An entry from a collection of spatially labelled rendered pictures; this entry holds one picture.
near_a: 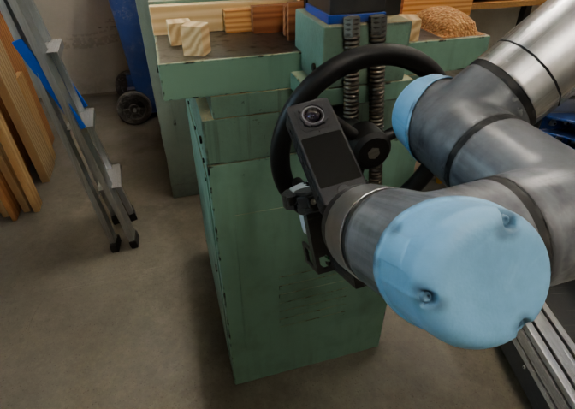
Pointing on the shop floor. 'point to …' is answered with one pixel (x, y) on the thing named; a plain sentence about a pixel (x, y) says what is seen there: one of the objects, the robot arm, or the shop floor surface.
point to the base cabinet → (280, 269)
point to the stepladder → (56, 80)
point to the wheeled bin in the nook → (133, 48)
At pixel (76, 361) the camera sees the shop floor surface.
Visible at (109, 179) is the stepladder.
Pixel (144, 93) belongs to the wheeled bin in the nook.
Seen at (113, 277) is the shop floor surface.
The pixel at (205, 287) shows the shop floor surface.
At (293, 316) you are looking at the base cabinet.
